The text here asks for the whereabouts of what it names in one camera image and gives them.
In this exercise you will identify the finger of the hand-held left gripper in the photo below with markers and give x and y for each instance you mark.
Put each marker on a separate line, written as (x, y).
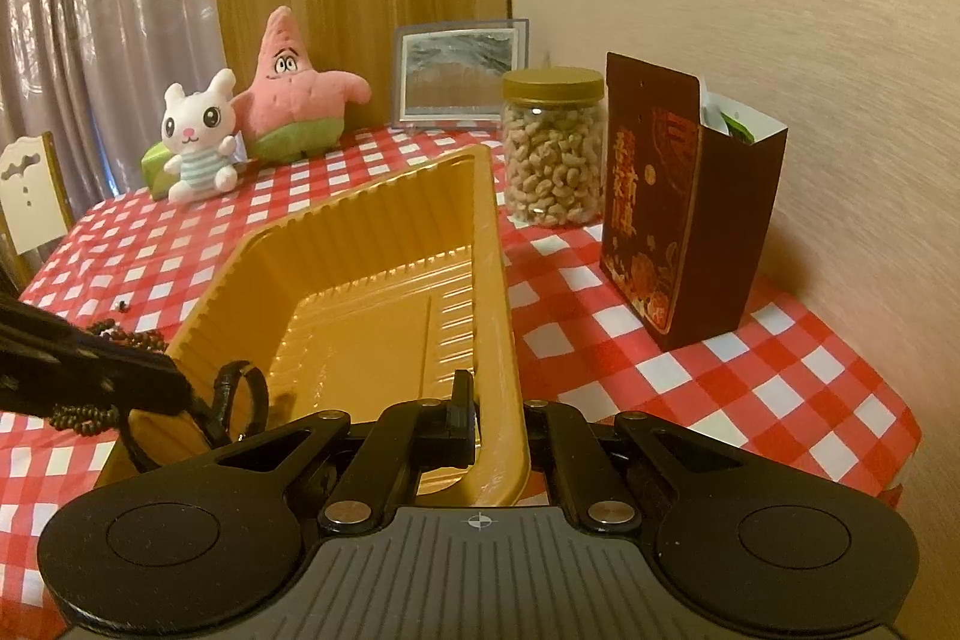
(127, 381)

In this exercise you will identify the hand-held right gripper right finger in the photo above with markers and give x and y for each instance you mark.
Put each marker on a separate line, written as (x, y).
(541, 421)

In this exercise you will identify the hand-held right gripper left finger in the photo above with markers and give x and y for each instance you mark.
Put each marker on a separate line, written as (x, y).
(459, 411)

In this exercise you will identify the golden plastic tray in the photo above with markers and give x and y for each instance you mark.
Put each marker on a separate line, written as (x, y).
(375, 250)

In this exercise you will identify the red white checkered tablecloth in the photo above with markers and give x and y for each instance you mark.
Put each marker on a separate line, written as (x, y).
(600, 325)

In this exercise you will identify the white wooden chair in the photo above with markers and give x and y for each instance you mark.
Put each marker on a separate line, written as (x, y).
(30, 197)

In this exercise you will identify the dark red paper box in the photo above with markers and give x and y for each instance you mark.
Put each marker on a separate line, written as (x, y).
(675, 220)

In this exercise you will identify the white bunny plush toy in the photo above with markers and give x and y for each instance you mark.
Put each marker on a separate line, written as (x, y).
(196, 138)

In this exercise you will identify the clear jar of nuts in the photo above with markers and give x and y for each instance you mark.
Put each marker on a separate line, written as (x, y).
(553, 160)

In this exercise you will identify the pink starfish plush toy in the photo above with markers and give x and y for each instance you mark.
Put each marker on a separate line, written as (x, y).
(289, 93)

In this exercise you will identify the framed picture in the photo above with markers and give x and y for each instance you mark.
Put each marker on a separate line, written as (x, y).
(457, 70)

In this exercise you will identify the white green packet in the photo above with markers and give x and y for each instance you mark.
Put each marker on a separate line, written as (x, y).
(731, 119)

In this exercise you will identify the sheer patterned curtain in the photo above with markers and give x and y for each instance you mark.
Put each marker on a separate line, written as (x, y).
(105, 10)

